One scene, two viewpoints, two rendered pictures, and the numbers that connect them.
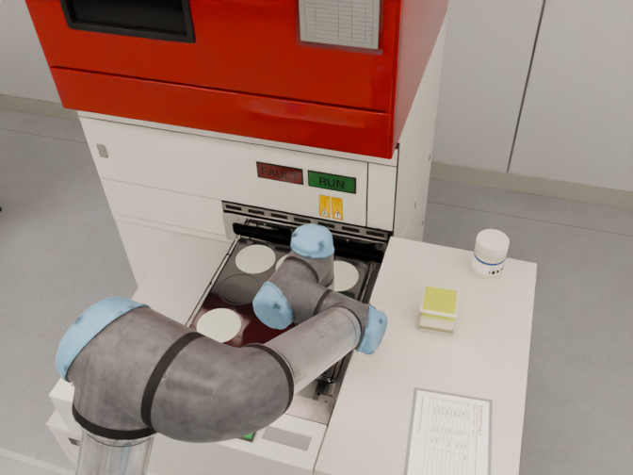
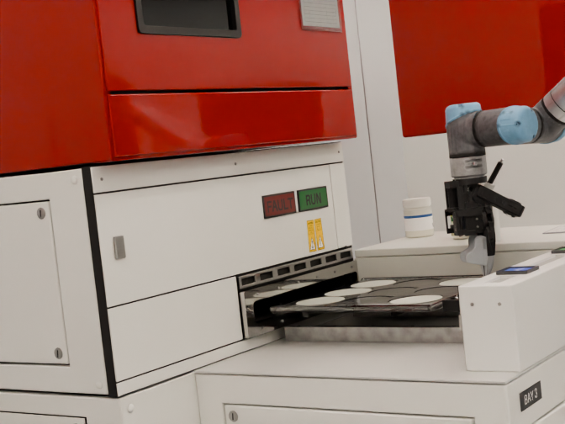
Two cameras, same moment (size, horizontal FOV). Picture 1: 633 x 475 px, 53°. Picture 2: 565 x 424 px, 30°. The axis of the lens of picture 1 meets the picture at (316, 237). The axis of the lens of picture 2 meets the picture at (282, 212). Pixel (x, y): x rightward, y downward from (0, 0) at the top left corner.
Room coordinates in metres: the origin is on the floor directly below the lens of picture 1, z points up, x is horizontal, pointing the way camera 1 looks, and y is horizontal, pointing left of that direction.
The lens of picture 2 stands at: (0.59, 2.23, 1.20)
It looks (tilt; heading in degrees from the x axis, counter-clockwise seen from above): 3 degrees down; 286
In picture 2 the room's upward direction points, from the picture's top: 6 degrees counter-clockwise
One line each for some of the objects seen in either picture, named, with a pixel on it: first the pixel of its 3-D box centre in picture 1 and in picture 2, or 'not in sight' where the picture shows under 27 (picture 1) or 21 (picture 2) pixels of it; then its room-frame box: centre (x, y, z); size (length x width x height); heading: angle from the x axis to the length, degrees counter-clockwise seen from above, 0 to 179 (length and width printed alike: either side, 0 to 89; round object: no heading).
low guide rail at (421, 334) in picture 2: not in sight; (393, 333); (0.97, 0.22, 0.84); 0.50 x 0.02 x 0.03; 161
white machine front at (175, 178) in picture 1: (235, 188); (243, 250); (1.26, 0.20, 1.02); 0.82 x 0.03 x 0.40; 71
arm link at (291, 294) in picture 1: (293, 297); (510, 126); (0.72, 0.05, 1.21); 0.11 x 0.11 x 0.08; 59
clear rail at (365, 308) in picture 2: (210, 285); (348, 309); (1.04, 0.26, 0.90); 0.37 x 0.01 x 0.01; 161
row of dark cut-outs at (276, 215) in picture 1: (302, 220); (298, 267); (1.19, 0.03, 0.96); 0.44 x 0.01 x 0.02; 71
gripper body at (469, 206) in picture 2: not in sight; (469, 206); (0.82, 0.01, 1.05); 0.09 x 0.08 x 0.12; 25
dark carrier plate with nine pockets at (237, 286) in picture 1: (281, 300); (392, 292); (0.98, 0.09, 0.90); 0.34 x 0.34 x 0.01; 71
